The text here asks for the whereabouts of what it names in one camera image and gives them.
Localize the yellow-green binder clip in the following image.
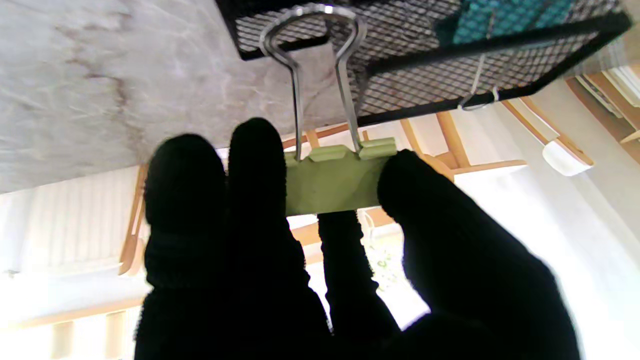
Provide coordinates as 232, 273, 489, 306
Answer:
260, 4, 398, 217

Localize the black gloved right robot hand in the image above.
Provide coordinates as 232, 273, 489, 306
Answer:
134, 118, 581, 360

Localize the black mesh desk tray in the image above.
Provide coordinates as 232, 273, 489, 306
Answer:
215, 0, 633, 126

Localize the teal binder clip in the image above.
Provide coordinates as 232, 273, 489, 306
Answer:
435, 0, 576, 112

